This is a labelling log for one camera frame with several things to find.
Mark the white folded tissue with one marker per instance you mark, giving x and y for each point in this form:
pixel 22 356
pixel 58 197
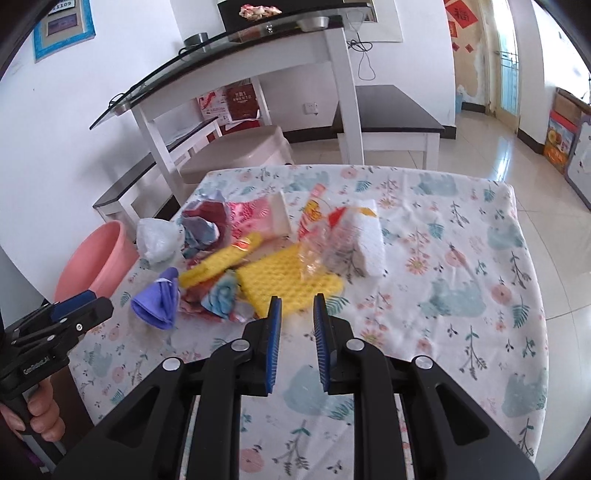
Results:
pixel 368 237

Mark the dark red gift bag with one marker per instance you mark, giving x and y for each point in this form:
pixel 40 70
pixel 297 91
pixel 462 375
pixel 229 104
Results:
pixel 242 103

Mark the dark-top white bench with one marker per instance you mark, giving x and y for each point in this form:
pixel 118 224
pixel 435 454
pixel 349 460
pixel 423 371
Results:
pixel 142 191
pixel 393 121

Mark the pink plastic basin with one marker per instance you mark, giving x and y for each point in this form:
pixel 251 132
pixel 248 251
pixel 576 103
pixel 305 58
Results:
pixel 99 264

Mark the grey children drawing board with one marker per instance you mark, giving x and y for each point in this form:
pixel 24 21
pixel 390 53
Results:
pixel 578 169

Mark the white plastic bag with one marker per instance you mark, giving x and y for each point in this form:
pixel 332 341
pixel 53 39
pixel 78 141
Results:
pixel 158 240

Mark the flower vase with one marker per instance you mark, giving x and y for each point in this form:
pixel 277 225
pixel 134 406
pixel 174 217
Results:
pixel 260 12

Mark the fruit cardboard box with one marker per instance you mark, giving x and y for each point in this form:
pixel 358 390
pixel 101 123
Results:
pixel 559 141

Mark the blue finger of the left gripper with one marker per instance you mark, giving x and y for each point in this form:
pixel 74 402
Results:
pixel 76 324
pixel 62 308

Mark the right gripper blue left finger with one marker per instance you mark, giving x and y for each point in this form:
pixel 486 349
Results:
pixel 273 341

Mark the yellow foam net roll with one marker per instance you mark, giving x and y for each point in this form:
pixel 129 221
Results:
pixel 221 260

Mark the wall socket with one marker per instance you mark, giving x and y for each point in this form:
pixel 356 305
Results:
pixel 311 108

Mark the balcony door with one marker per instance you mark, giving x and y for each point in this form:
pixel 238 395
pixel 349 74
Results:
pixel 504 67

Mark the white red gift bag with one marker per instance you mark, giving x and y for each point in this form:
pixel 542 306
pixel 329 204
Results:
pixel 213 104

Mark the purple bag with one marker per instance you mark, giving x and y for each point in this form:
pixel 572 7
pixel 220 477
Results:
pixel 158 302

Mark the right dark-top white bench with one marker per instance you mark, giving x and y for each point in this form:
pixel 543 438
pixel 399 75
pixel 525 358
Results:
pixel 393 121

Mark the beige plastic stool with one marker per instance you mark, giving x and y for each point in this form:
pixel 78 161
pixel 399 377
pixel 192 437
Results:
pixel 254 147

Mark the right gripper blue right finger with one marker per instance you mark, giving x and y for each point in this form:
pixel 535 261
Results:
pixel 321 325

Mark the dark mug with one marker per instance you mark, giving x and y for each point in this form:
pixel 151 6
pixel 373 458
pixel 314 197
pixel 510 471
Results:
pixel 195 39

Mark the wooden desk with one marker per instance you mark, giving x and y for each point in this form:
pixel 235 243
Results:
pixel 569 106

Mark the white glass-top high table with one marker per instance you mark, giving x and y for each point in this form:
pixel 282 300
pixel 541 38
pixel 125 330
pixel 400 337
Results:
pixel 307 36

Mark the pink white paper cup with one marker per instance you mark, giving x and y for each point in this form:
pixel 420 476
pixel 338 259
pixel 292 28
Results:
pixel 266 215

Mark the left hand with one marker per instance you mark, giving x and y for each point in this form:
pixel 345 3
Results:
pixel 45 412

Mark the left dark-top white bench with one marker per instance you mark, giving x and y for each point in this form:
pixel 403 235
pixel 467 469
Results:
pixel 142 191

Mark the eyeglasses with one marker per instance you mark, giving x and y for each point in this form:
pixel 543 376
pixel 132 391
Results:
pixel 115 99

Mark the maroon blue wrapper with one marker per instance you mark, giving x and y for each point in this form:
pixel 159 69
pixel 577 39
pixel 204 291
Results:
pixel 207 228
pixel 218 299

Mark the blue framed picture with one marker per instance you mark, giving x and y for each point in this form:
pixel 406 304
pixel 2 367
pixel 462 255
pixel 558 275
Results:
pixel 67 24

